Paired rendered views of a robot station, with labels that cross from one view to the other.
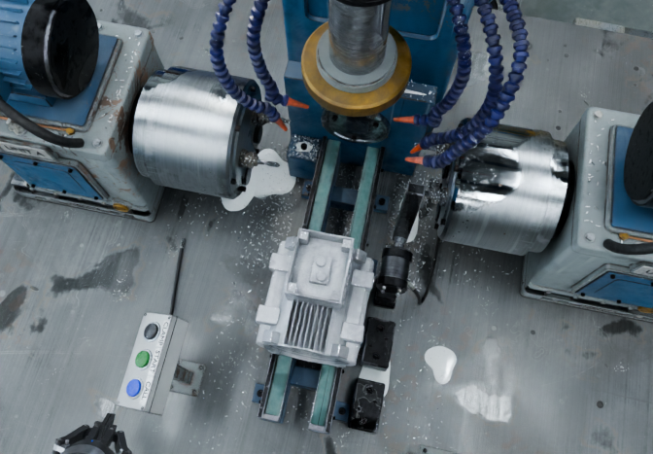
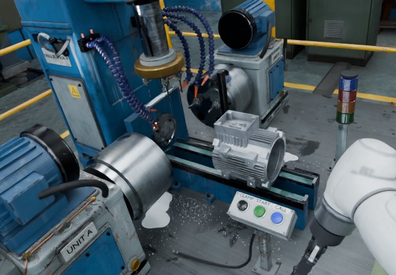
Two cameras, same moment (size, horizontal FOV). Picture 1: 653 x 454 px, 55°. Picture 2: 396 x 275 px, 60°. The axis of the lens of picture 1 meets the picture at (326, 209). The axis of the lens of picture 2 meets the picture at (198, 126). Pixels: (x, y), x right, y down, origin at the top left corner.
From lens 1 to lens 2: 1.04 m
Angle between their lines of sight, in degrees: 51
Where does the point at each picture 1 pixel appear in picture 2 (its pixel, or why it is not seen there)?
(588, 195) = (240, 59)
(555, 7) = not seen: hidden behind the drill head
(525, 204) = (236, 73)
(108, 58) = not seen: hidden behind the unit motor
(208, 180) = (162, 167)
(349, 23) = (158, 19)
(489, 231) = (240, 90)
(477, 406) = (311, 149)
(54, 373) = not seen: outside the picture
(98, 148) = (115, 188)
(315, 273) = (238, 125)
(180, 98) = (114, 151)
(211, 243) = (182, 237)
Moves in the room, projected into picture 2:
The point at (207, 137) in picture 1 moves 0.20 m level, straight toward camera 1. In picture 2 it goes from (143, 147) to (205, 139)
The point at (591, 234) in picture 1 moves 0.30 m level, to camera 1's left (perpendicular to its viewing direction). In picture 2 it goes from (256, 59) to (237, 90)
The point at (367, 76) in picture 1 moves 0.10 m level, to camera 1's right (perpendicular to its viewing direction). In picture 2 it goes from (170, 52) to (181, 41)
